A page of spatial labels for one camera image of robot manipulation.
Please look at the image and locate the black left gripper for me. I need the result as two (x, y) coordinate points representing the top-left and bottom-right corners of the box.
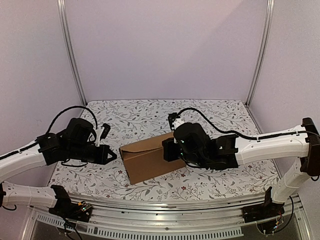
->
(68, 142), (117, 165)

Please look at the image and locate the brown cardboard paper box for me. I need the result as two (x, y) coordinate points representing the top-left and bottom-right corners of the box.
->
(119, 132), (186, 185)

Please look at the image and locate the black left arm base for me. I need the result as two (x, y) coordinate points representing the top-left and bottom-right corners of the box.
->
(48, 185), (93, 223)

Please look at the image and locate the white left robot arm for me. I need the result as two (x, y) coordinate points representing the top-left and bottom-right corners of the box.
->
(0, 118), (117, 217)

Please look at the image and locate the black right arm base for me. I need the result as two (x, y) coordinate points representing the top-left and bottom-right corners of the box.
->
(241, 187), (285, 235)

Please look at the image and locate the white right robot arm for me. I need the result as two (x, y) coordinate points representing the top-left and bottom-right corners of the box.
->
(162, 117), (320, 218)

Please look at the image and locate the floral patterned table mat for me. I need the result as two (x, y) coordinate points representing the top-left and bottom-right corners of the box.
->
(49, 99), (279, 202)

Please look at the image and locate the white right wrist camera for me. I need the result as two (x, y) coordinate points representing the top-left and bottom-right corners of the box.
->
(168, 112), (185, 131)

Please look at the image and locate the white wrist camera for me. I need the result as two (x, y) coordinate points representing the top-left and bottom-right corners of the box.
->
(94, 123), (111, 147)
(168, 112), (185, 131)

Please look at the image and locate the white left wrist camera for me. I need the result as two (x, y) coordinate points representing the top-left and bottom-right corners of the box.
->
(94, 123), (111, 147)

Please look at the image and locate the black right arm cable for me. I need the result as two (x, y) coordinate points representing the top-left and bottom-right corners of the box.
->
(178, 107), (311, 141)

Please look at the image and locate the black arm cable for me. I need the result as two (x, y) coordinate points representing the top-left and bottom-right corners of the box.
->
(178, 107), (311, 141)
(0, 105), (98, 158)

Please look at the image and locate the aluminium front rail frame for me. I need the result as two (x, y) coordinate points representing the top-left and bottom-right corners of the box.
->
(21, 194), (314, 240)

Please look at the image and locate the right aluminium corner post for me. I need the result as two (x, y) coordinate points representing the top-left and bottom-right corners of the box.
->
(245, 0), (275, 108)

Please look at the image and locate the aluminium corner post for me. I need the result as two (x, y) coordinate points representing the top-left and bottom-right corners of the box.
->
(56, 0), (88, 106)
(245, 0), (275, 108)

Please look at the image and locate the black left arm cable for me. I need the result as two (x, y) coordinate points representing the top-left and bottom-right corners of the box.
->
(0, 105), (98, 158)

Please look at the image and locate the left aluminium corner post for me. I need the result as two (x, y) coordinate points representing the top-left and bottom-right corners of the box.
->
(56, 0), (88, 106)

